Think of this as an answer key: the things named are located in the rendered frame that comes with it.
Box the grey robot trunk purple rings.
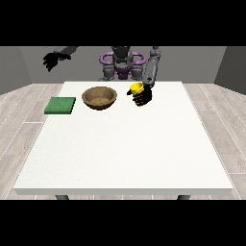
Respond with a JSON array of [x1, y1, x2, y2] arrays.
[[98, 46, 148, 82]]

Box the green square pad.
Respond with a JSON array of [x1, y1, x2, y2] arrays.
[[43, 96, 77, 115]]

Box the brown wooden bowl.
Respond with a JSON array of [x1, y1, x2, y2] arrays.
[[81, 86, 118, 111]]

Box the yellow cup with melon print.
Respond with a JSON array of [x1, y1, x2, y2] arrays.
[[129, 82, 145, 104]]

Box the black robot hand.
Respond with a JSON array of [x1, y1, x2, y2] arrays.
[[126, 84, 154, 108], [42, 51, 72, 73]]

